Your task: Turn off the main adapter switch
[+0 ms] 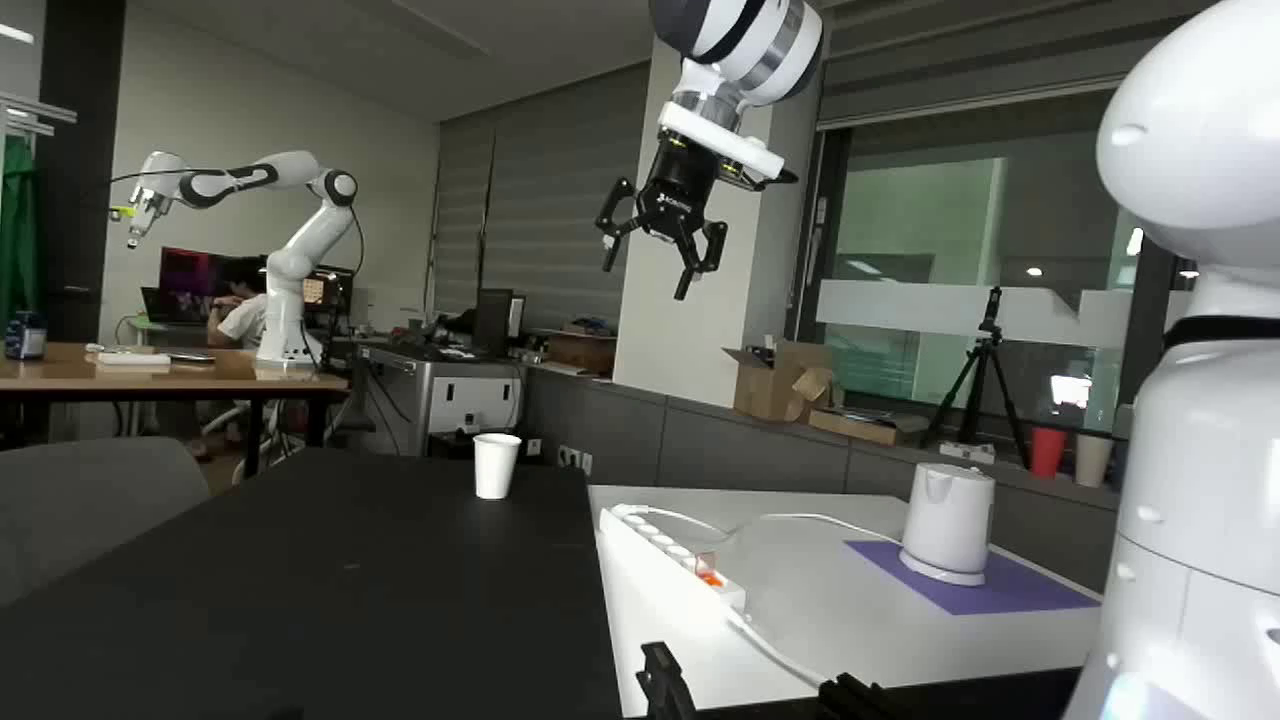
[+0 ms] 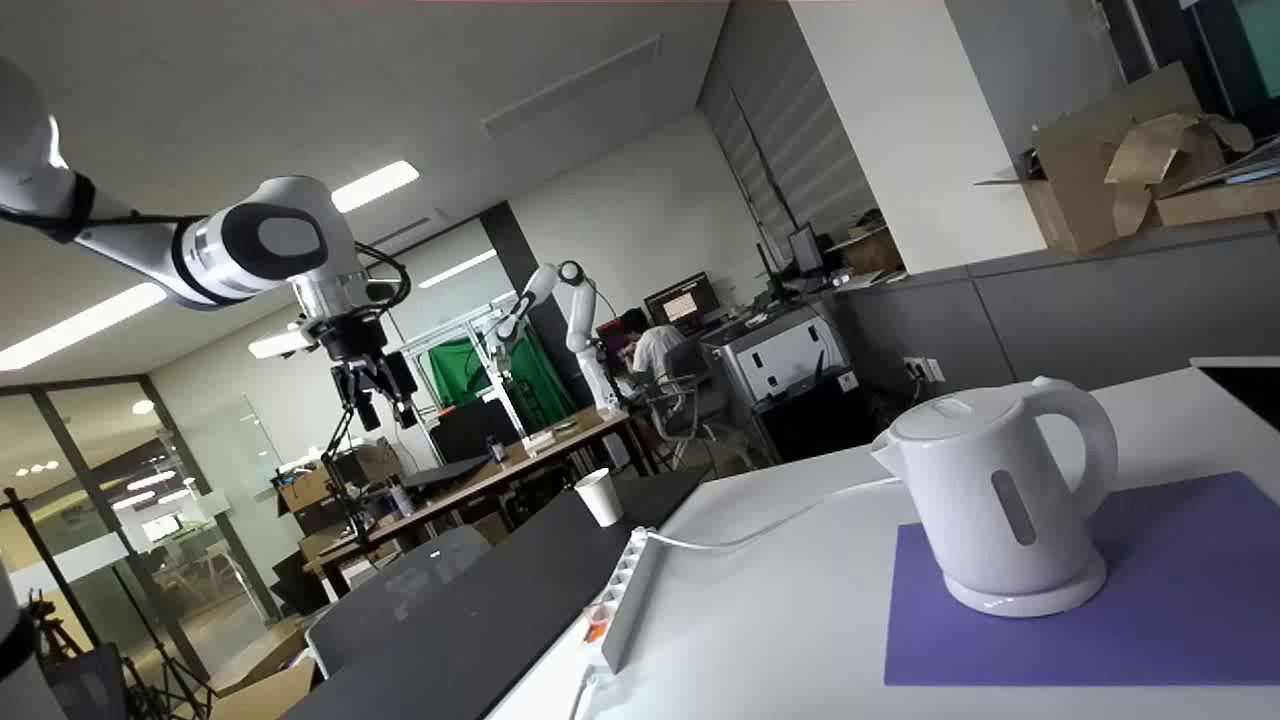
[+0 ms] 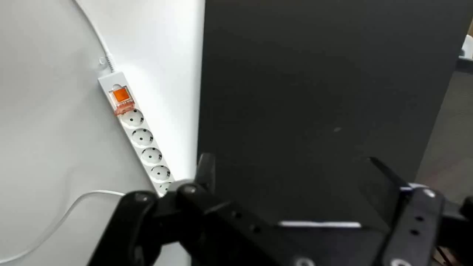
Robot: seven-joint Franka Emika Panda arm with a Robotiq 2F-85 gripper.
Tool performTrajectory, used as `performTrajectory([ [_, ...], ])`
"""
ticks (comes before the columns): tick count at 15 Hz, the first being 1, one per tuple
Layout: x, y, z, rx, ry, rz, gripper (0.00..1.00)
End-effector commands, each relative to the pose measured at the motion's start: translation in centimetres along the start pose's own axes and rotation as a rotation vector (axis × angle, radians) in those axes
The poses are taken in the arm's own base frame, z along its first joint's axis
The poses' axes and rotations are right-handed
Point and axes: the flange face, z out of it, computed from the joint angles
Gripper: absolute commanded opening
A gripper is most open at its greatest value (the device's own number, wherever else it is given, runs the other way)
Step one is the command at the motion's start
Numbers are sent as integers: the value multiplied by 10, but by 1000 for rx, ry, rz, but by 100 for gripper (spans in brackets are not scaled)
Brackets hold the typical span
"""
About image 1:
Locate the brown cardboard box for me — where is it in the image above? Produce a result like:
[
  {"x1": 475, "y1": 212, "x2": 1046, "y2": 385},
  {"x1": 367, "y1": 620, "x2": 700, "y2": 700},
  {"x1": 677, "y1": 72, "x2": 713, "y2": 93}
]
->
[{"x1": 721, "y1": 335, "x2": 849, "y2": 428}]

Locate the white paper cup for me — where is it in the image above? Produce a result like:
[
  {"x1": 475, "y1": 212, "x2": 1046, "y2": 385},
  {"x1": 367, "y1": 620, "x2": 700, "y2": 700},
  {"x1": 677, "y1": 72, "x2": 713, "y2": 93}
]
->
[{"x1": 466, "y1": 428, "x2": 526, "y2": 510}]

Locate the white metal cabinet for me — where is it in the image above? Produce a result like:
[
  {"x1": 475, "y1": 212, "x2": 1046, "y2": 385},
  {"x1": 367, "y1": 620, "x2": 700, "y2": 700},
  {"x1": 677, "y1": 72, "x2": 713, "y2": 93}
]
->
[{"x1": 354, "y1": 341, "x2": 526, "y2": 462}]

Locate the black table clamp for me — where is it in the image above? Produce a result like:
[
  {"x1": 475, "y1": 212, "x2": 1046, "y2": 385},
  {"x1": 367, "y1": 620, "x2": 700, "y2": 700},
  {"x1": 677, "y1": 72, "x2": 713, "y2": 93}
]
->
[
  {"x1": 810, "y1": 669, "x2": 890, "y2": 720},
  {"x1": 630, "y1": 636, "x2": 700, "y2": 720}
]

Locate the white electric kettle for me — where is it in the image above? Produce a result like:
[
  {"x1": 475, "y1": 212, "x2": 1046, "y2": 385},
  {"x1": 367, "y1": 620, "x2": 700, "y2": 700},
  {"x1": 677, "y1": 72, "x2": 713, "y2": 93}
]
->
[{"x1": 895, "y1": 462, "x2": 1001, "y2": 592}]

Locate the red cup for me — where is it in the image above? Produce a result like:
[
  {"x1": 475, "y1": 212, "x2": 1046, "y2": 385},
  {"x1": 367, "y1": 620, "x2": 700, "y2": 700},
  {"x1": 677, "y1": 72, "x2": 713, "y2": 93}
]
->
[{"x1": 1022, "y1": 424, "x2": 1076, "y2": 485}]

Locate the purple mat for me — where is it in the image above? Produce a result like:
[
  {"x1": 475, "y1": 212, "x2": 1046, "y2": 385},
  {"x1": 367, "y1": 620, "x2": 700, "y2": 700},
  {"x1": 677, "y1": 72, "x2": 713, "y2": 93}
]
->
[{"x1": 842, "y1": 538, "x2": 1105, "y2": 620}]

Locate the dark computer monitor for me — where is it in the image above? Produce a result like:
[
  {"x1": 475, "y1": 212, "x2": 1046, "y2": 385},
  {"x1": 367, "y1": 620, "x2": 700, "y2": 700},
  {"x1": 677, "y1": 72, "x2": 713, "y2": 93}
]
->
[{"x1": 154, "y1": 245, "x2": 271, "y2": 329}]

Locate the beige cup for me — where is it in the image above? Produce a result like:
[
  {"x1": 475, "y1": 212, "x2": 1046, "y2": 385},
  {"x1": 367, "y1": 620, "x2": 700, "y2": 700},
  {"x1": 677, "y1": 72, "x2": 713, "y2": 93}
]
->
[{"x1": 1069, "y1": 431, "x2": 1120, "y2": 492}]

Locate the wooden table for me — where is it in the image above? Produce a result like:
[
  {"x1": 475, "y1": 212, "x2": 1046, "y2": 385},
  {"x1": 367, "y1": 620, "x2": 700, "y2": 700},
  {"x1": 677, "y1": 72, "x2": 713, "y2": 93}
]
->
[{"x1": 0, "y1": 341, "x2": 354, "y2": 482}]

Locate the grey chair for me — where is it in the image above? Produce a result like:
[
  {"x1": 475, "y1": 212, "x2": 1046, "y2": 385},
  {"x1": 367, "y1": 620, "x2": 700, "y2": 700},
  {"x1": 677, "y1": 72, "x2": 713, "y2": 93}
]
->
[{"x1": 0, "y1": 431, "x2": 216, "y2": 613}]

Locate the green cloth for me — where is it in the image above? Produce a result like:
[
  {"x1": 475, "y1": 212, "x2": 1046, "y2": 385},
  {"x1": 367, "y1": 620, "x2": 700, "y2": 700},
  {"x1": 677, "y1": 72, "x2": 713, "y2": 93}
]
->
[{"x1": 0, "y1": 130, "x2": 42, "y2": 334}]

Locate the white wall socket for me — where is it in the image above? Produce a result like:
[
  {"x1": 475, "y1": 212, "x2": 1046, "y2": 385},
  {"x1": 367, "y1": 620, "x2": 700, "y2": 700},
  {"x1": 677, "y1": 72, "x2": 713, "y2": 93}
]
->
[{"x1": 551, "y1": 442, "x2": 600, "y2": 482}]

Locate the grey partition wall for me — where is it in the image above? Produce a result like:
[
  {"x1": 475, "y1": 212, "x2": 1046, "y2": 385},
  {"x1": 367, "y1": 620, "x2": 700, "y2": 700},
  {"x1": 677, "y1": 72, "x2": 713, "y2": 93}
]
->
[{"x1": 517, "y1": 362, "x2": 1128, "y2": 592}]

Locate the white power strip cable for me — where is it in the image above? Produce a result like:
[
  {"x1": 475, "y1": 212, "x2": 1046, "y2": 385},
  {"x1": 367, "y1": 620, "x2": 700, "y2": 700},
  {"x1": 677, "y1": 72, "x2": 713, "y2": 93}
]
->
[{"x1": 602, "y1": 500, "x2": 924, "y2": 698}]

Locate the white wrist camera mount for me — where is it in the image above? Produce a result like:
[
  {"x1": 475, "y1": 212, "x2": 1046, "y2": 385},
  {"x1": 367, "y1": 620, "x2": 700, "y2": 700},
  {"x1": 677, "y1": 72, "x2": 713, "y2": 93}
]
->
[{"x1": 656, "y1": 97, "x2": 804, "y2": 194}]

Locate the black camera tripod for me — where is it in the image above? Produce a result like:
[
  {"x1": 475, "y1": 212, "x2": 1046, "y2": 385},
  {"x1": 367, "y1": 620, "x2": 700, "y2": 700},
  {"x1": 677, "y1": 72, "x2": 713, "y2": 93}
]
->
[{"x1": 916, "y1": 280, "x2": 1034, "y2": 471}]

